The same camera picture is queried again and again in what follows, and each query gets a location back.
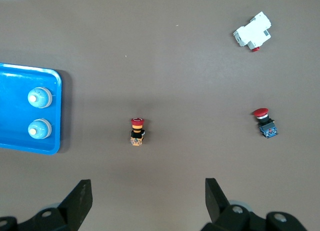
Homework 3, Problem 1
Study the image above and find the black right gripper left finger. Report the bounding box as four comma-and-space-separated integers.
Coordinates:
0, 179, 93, 231

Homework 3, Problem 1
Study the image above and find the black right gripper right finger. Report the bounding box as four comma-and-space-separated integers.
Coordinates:
201, 177, 308, 231

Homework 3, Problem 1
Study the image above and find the blue dome bell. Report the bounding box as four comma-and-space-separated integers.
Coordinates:
27, 118, 53, 140
27, 87, 53, 109

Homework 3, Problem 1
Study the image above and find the blue plastic tray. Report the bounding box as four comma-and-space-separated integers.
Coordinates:
0, 62, 63, 156

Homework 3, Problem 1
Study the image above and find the orange-bodied emergency stop button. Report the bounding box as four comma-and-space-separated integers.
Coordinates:
129, 117, 146, 147

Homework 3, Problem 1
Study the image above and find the blue-bodied red push button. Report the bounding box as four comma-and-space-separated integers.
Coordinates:
252, 107, 279, 139

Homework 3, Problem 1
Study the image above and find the brown table mat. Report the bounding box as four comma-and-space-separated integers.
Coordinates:
0, 0, 320, 231

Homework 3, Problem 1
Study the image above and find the white circuit breaker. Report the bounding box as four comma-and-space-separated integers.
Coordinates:
233, 11, 272, 53

